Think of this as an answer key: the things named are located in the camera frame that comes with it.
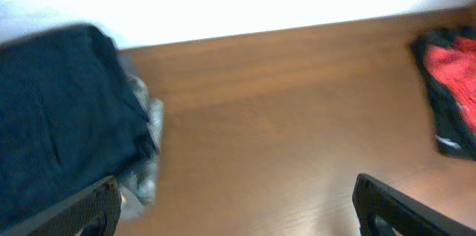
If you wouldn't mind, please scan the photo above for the red garment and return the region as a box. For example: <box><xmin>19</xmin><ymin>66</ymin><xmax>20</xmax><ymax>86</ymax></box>
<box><xmin>424</xmin><ymin>37</ymin><xmax>475</xmax><ymax>134</ymax></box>

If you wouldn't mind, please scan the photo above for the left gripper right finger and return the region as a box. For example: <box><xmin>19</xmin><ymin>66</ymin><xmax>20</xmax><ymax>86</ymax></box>
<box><xmin>352</xmin><ymin>173</ymin><xmax>475</xmax><ymax>236</ymax></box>

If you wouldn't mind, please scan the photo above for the navy blue t-shirt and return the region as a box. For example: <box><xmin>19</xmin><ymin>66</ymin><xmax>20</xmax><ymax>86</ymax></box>
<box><xmin>1</xmin><ymin>25</ymin><xmax>157</xmax><ymax>229</ymax></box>

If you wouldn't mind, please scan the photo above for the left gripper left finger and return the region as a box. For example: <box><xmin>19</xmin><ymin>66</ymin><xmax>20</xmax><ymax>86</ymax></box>
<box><xmin>1</xmin><ymin>176</ymin><xmax>122</xmax><ymax>236</ymax></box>

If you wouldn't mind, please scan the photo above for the black garment with logo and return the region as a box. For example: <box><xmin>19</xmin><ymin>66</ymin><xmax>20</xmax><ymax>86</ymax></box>
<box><xmin>408</xmin><ymin>26</ymin><xmax>475</xmax><ymax>161</ymax></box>

